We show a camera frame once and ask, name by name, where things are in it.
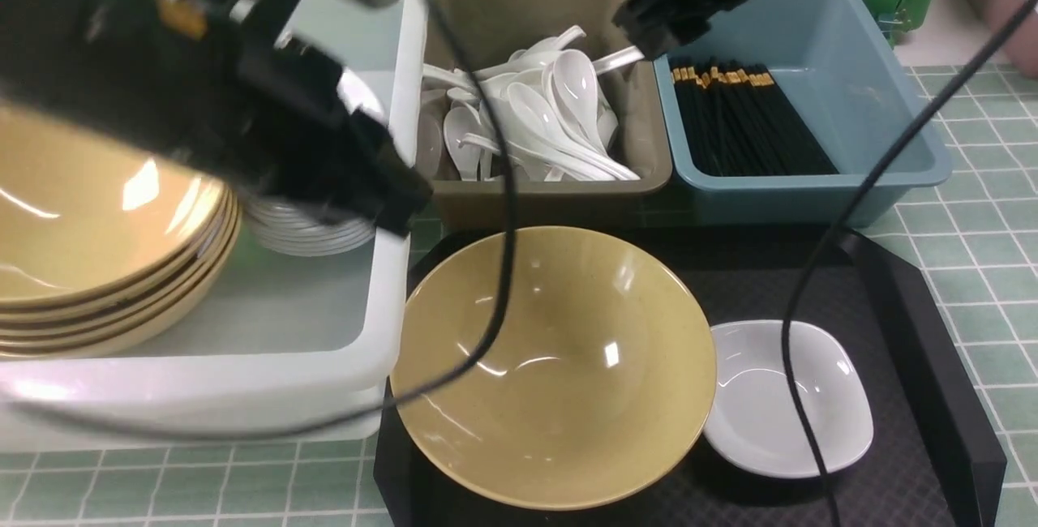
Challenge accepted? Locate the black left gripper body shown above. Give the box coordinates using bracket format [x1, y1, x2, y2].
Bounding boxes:
[187, 41, 431, 238]

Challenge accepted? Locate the yellow noodle bowl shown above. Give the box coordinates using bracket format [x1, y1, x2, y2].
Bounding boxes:
[400, 225, 717, 511]

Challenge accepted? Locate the white square sauce dish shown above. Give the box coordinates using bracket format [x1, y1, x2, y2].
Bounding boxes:
[704, 320, 874, 479]

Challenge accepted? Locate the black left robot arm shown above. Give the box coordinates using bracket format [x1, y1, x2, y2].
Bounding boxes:
[2, 0, 431, 238]

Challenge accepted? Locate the top stacked yellow bowl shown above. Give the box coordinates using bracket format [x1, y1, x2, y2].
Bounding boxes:
[1, 106, 226, 306]

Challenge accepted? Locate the stack of white dishes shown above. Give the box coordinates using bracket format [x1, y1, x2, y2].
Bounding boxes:
[238, 66, 387, 257]

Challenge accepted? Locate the bundle of black chopsticks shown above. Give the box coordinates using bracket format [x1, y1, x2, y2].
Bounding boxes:
[670, 58, 838, 178]

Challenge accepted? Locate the blue plastic chopstick bin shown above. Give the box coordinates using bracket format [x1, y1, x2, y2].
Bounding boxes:
[654, 0, 924, 225]

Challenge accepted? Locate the brown plastic spoon bin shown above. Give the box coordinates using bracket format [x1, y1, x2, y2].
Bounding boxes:
[431, 0, 672, 232]

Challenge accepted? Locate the stack of yellow bowls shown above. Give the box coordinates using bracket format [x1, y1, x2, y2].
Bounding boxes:
[0, 186, 242, 361]

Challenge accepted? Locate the white translucent plastic bin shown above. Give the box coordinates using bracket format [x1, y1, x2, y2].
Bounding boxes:
[1, 0, 427, 452]

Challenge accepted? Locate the black plastic serving tray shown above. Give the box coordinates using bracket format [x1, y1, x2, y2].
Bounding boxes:
[373, 225, 1007, 526]

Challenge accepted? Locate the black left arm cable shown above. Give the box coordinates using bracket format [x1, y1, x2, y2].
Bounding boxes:
[0, 0, 520, 443]

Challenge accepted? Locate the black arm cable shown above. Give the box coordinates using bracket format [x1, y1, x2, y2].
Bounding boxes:
[781, 0, 1038, 527]
[0, 0, 520, 443]

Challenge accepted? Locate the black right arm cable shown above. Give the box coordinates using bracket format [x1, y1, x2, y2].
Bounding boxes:
[781, 0, 1038, 527]

